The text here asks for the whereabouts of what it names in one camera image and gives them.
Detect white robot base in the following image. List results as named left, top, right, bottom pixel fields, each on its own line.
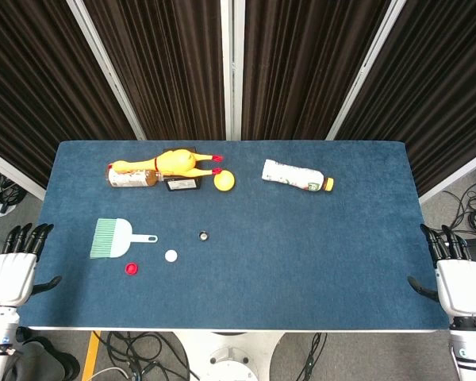
left=173, top=331, right=286, bottom=381

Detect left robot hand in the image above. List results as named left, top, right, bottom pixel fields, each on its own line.
left=0, top=223, right=63, bottom=307

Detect black floor cables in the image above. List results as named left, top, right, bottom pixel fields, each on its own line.
left=443, top=160, right=476, bottom=243
left=93, top=331, right=202, bottom=381
left=0, top=163, right=27, bottom=207

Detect yellow rubber chicken toy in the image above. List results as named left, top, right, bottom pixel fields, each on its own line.
left=106, top=148, right=225, bottom=178

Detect brown tea bottle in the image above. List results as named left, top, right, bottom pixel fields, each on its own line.
left=105, top=168, right=166, bottom=188

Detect black flat box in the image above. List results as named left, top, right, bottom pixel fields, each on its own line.
left=164, top=176, right=202, bottom=192

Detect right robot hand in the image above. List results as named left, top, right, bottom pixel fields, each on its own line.
left=406, top=223, right=476, bottom=318

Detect green white brush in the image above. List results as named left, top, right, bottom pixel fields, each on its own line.
left=89, top=217, right=159, bottom=260

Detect yellow ball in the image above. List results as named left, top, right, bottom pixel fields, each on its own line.
left=213, top=169, right=236, bottom=194

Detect dark curtain partition panel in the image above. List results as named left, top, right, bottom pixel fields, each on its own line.
left=240, top=0, right=392, bottom=140
left=80, top=0, right=227, bottom=140
left=335, top=0, right=476, bottom=198
left=0, top=0, right=138, bottom=190

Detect white labelled bottle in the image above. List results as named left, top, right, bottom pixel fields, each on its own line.
left=261, top=159, right=335, bottom=194

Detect blue table cloth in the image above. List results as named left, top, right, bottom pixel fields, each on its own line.
left=18, top=140, right=450, bottom=331

